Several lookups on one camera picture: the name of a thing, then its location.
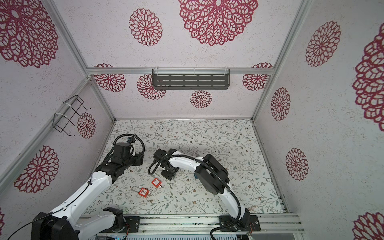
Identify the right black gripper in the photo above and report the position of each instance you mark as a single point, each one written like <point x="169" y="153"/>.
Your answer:
<point x="167" y="175"/>

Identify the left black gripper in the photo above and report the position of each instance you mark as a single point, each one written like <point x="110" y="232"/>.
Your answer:
<point x="139" y="157"/>

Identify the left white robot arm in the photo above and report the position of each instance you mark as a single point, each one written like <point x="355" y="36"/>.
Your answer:
<point x="62" y="223"/>

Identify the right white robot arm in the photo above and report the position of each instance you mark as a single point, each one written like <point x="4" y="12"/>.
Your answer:
<point x="213" y="176"/>

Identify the red padlock middle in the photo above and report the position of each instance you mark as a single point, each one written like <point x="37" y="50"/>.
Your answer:
<point x="156" y="183"/>

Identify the red padlock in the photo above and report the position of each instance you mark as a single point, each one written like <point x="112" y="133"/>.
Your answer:
<point x="143" y="192"/>
<point x="156" y="183"/>

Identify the red padlock left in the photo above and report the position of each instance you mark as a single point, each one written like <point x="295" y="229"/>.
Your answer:
<point x="143" y="192"/>

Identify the black wire wall basket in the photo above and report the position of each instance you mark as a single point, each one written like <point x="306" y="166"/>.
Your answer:
<point x="74" y="104"/>

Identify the grey slotted wall shelf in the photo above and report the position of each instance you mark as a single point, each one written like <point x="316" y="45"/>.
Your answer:
<point x="191" y="80"/>

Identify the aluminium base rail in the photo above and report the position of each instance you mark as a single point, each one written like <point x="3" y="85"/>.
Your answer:
<point x="198" y="227"/>

